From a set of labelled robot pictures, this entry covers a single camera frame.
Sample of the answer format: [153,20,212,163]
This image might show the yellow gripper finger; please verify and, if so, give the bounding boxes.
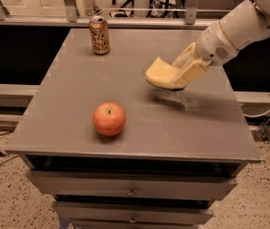
[172,43,197,68]
[173,58,212,89]

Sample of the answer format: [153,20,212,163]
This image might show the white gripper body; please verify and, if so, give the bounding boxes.
[196,22,239,65]

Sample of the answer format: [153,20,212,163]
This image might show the yellow sponge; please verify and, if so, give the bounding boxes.
[145,57,186,91]

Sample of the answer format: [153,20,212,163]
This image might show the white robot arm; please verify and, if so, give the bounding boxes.
[170,0,270,89]

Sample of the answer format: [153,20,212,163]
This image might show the red apple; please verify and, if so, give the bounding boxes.
[93,102,126,136]

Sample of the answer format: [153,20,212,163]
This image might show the black office chair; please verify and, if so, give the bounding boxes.
[109,0,135,18]

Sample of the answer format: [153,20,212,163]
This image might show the grey drawer cabinet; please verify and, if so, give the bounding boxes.
[7,29,260,229]

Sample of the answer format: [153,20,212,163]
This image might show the orange soda can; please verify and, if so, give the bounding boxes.
[89,15,111,55]

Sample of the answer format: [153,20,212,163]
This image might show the person leg beige trousers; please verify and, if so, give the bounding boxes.
[83,0,102,16]

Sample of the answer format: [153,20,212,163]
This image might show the middle grey drawer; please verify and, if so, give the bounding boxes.
[52,201,213,225]

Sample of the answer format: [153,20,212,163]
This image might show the grey drawer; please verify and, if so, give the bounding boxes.
[52,201,213,225]
[27,171,237,200]

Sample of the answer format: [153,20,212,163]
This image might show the top grey drawer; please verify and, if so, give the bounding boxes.
[27,171,237,200]

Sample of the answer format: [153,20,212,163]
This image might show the metal railing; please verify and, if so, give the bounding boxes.
[0,0,231,30]

